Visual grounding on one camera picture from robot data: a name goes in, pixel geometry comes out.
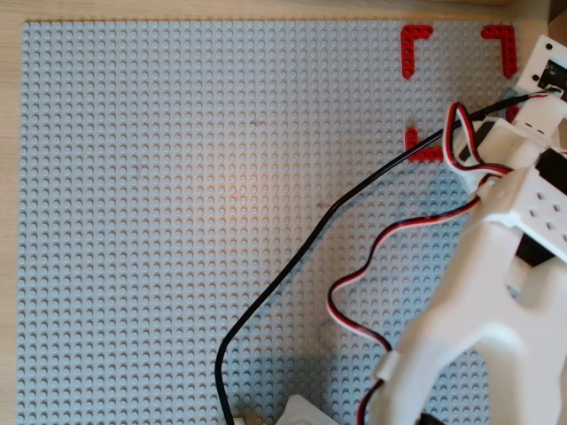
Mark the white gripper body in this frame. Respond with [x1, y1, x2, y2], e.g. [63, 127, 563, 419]
[452, 94, 567, 192]

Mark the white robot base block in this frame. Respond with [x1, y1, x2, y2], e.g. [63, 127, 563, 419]
[234, 395, 340, 425]

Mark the large cardboard box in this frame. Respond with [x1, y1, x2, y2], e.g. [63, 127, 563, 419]
[544, 0, 567, 40]

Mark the grey Lego baseplate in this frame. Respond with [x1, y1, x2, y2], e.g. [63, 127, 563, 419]
[16, 19, 520, 425]

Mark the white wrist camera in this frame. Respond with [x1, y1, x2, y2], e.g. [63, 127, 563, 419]
[515, 34, 567, 105]

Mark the red white black servo cable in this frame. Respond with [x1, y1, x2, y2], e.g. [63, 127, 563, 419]
[441, 101, 511, 179]
[326, 194, 486, 425]

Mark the black camera cable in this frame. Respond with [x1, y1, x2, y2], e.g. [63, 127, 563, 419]
[214, 93, 529, 425]

